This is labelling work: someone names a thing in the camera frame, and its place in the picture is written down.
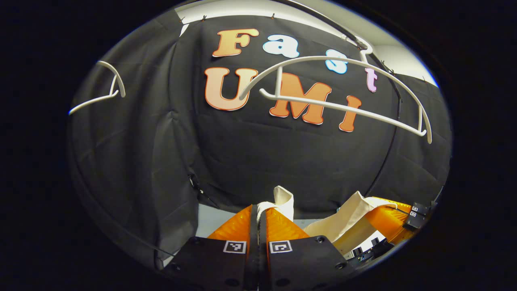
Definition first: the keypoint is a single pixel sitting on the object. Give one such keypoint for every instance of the black backdrop cloth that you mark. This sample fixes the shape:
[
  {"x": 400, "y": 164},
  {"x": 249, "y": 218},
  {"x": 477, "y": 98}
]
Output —
[{"x": 262, "y": 161}]

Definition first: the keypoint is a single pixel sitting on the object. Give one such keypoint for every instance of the black clothes rail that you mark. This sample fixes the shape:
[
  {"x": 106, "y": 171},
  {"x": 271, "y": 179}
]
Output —
[{"x": 393, "y": 141}]

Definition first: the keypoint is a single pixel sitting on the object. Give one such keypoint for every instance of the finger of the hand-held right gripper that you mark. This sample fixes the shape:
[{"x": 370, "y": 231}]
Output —
[
  {"x": 387, "y": 222},
  {"x": 418, "y": 208}
]

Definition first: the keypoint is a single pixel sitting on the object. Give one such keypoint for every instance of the white plastic hanger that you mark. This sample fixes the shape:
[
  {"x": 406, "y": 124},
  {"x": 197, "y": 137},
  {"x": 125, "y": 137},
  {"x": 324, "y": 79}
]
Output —
[
  {"x": 93, "y": 102},
  {"x": 278, "y": 83}
]

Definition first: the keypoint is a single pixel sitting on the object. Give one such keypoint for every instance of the cream collared shirt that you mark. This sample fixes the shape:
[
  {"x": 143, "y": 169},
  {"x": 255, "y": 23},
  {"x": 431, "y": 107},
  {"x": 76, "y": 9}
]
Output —
[{"x": 343, "y": 222}]

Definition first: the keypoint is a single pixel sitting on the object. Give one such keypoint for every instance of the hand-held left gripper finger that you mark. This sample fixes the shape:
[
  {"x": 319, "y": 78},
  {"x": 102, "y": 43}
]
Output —
[
  {"x": 262, "y": 250},
  {"x": 254, "y": 250}
]

